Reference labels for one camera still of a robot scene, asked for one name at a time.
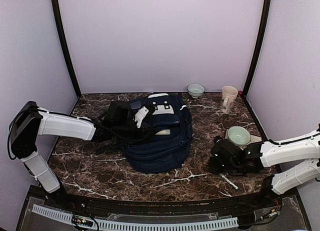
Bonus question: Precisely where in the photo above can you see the white marker pen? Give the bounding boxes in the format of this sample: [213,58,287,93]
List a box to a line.
[219,173,239,190]

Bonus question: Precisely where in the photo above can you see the navy blue student backpack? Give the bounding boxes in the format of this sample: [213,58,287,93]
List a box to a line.
[119,93,193,174]

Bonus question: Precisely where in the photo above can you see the yellow highlighter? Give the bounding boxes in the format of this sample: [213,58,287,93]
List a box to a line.
[154,129,171,136]

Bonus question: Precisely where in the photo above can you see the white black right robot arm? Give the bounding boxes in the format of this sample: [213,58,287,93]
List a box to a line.
[210,129,320,208]

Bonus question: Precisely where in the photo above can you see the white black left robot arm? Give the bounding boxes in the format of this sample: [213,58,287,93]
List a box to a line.
[7,101,154,209]

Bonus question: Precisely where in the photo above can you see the celadon bowl on plate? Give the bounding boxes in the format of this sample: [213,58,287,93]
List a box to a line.
[226,126,251,147]

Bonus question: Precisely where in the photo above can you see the square floral plate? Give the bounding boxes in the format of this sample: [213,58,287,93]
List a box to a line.
[248,134,263,145]

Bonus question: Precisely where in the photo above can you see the cream ceramic mug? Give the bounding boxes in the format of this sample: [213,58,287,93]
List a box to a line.
[220,86,238,114]

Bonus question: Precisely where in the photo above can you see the celadon bowl at back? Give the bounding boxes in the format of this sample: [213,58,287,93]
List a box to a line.
[187,83,206,99]

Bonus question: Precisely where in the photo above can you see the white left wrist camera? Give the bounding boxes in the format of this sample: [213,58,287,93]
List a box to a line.
[134,105,155,129]

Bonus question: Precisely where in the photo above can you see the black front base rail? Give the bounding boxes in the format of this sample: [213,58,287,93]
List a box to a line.
[22,185,305,216]

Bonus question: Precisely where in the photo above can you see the grey slotted cable duct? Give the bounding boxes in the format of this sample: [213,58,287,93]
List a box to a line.
[31,204,239,231]

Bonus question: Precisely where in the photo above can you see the black left frame post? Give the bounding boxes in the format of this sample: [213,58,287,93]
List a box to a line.
[51,0,82,99]

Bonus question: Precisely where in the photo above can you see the black frame post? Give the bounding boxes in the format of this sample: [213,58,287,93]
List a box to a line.
[242,0,271,97]
[51,0,82,99]

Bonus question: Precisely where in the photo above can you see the black right frame post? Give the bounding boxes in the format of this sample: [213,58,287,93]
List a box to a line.
[242,0,271,97]

